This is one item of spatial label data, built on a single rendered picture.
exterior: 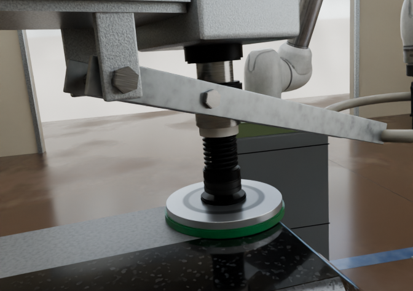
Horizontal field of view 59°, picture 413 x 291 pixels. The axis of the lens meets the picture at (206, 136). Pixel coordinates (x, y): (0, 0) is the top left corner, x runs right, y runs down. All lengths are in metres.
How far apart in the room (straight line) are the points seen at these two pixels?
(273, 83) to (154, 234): 1.04
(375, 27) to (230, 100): 5.99
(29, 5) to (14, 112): 5.33
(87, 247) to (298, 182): 1.05
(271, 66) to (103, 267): 1.15
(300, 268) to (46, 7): 0.44
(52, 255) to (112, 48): 0.34
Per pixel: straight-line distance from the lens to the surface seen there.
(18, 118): 5.75
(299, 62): 1.68
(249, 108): 0.61
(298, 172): 1.51
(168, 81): 0.52
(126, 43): 0.47
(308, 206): 1.58
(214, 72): 0.61
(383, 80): 6.62
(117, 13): 0.47
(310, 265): 0.53
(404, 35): 1.33
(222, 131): 0.62
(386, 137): 0.93
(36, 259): 0.64
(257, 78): 1.53
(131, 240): 0.63
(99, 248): 0.62
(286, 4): 0.60
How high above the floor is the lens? 1.10
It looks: 11 degrees down
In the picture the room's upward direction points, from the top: 4 degrees counter-clockwise
